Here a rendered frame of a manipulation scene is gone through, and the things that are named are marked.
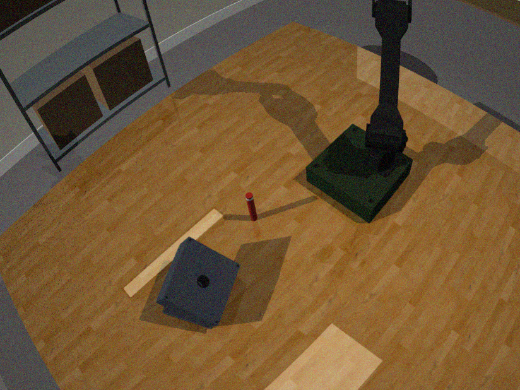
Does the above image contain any dark grey sloped panel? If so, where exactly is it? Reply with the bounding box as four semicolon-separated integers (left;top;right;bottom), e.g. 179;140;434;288
156;237;241;329

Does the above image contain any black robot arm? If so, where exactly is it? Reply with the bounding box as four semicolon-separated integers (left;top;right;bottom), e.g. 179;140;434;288
363;0;412;177

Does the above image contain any dark red cylinder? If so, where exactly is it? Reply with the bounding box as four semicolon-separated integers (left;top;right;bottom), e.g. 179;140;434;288
245;192;257;221

